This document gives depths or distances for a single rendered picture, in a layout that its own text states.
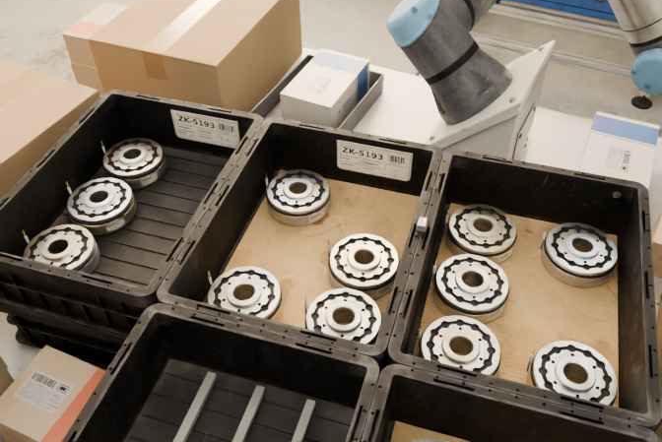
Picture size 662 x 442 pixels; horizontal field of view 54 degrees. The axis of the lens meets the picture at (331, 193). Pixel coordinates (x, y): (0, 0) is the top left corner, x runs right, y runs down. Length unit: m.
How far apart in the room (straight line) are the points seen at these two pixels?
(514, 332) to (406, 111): 0.70
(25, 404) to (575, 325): 0.76
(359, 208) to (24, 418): 0.57
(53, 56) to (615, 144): 2.58
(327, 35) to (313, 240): 2.23
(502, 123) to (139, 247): 0.64
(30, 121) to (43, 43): 2.19
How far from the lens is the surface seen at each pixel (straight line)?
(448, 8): 1.24
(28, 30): 3.60
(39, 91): 1.34
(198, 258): 0.92
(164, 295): 0.86
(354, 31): 3.23
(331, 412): 0.86
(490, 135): 1.20
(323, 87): 1.41
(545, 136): 1.49
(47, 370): 1.04
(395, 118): 1.48
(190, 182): 1.15
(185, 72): 1.36
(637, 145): 1.38
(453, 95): 1.23
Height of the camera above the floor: 1.59
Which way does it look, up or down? 43 degrees down
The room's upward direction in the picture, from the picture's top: 1 degrees counter-clockwise
